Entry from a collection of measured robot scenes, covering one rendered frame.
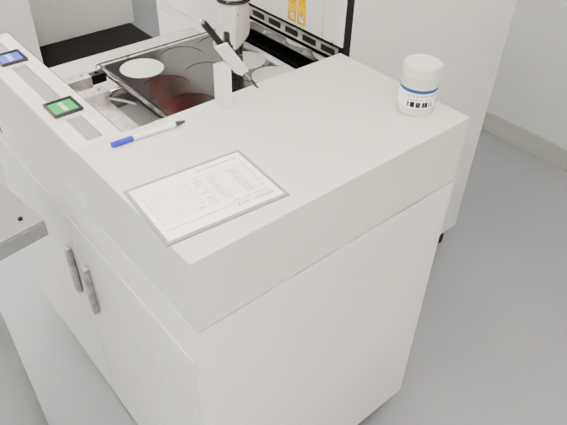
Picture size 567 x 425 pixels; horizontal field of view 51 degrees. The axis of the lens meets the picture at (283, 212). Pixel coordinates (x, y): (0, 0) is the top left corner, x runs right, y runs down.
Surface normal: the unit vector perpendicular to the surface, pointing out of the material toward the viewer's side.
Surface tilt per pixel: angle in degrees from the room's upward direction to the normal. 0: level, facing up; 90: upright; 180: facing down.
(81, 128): 0
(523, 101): 90
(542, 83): 90
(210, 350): 90
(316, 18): 90
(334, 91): 0
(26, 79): 0
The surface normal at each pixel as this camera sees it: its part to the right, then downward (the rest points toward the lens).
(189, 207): 0.03, -0.77
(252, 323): 0.64, 0.50
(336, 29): -0.77, 0.40
